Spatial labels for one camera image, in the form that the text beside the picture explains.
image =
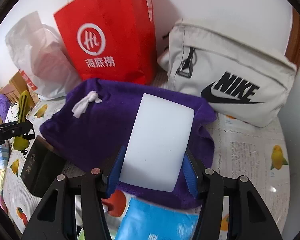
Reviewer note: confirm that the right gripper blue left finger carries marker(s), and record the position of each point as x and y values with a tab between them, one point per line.
114	169

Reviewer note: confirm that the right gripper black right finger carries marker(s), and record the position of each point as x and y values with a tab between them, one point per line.
193	170

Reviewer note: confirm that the yellow Adidas pouch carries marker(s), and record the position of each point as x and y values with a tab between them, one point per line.
20	143

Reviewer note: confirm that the purple plush toy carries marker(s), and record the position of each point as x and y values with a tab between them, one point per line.
4	106

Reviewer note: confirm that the brown patterned box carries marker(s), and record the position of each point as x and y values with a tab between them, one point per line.
14	89

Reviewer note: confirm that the dark green tea tin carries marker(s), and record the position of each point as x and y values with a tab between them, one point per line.
42	165

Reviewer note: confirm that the blue tissue pack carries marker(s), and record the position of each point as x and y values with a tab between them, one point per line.
147	221

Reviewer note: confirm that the purple towel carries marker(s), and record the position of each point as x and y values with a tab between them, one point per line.
89	142

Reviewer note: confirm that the fruit-print tablecloth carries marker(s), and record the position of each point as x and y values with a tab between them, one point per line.
232	147

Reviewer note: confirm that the white Miniso plastic bag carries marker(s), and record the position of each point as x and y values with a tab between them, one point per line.
38	55

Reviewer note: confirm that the beige Nike waist bag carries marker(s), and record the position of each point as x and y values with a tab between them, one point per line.
233	71

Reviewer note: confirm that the red Haidilao paper bag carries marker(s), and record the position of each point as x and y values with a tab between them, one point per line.
110	39

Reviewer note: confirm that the brown wooden door frame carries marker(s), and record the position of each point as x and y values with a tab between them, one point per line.
293	47

